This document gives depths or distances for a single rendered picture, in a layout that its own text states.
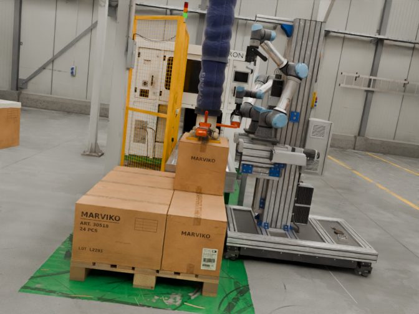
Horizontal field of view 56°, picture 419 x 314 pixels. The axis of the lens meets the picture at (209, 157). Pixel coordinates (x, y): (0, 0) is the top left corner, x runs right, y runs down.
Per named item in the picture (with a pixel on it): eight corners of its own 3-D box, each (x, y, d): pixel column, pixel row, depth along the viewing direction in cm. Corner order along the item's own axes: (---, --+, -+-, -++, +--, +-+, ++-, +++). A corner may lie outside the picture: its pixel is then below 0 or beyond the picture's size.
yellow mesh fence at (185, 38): (169, 171, 623) (184, 33, 586) (175, 171, 624) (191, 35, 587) (160, 190, 508) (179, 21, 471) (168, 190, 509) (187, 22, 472)
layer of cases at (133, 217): (113, 205, 380) (116, 165, 373) (215, 218, 383) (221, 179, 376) (70, 260, 262) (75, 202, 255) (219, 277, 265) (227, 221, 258)
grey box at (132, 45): (130, 68, 447) (132, 41, 442) (134, 68, 447) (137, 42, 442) (126, 67, 427) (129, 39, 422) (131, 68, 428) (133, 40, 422)
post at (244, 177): (235, 213, 454) (248, 127, 436) (240, 214, 454) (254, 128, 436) (235, 215, 447) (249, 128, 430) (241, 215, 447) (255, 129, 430)
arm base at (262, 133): (270, 137, 333) (272, 126, 331) (274, 139, 318) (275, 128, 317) (253, 134, 333) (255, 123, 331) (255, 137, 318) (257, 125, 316)
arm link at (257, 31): (265, 25, 284) (255, 23, 280) (263, 41, 286) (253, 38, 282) (259, 26, 291) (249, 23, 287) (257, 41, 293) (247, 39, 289)
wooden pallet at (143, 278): (111, 219, 383) (113, 205, 380) (213, 232, 386) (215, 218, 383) (68, 280, 265) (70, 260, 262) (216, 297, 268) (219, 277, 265)
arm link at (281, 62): (291, 68, 329) (255, 27, 305) (300, 69, 319) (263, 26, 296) (284, 80, 328) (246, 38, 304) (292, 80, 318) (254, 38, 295)
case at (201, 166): (180, 173, 375) (185, 132, 368) (221, 179, 376) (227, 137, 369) (173, 189, 316) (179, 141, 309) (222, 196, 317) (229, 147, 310)
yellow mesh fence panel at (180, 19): (113, 182, 511) (128, 15, 474) (118, 182, 519) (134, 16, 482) (161, 201, 460) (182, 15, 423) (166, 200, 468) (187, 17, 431)
